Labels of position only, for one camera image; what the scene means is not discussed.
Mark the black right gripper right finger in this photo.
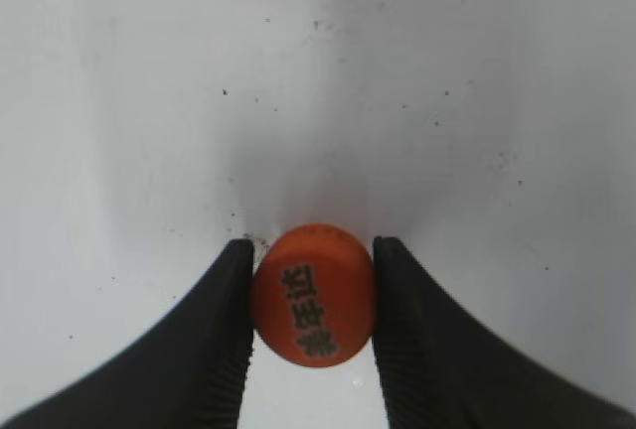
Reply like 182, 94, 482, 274
373, 236, 635, 428

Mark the orange bottle cap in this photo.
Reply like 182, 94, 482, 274
251, 223, 377, 368

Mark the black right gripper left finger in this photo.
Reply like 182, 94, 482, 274
4, 239, 254, 428

